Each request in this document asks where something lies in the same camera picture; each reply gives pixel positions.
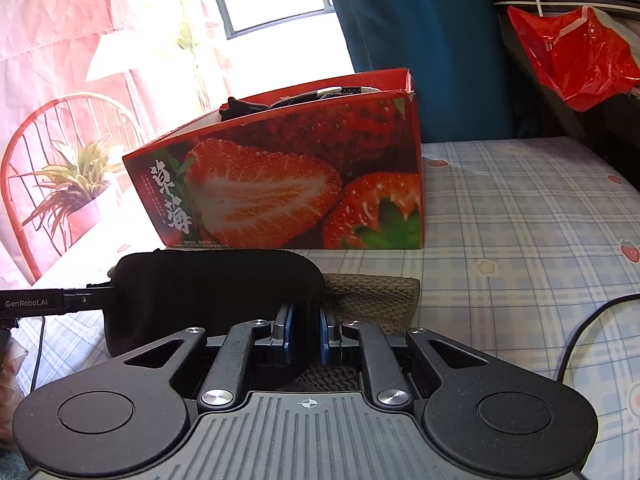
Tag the black soft item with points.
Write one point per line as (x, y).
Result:
(240, 107)

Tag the grey knitted cloth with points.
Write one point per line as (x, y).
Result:
(370, 300)

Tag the black eye mask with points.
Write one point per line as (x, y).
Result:
(210, 285)

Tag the red strawberry print box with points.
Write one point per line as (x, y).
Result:
(280, 185)

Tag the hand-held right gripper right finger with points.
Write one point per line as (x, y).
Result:
(326, 340)

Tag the pink printed wall cloth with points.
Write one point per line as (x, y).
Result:
(50, 35)

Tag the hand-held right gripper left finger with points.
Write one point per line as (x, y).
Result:
(286, 340)

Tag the blue curtain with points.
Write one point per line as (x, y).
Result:
(425, 35)

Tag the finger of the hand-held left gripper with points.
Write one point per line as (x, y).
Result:
(90, 298)

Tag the red plastic bag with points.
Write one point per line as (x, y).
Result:
(575, 60)

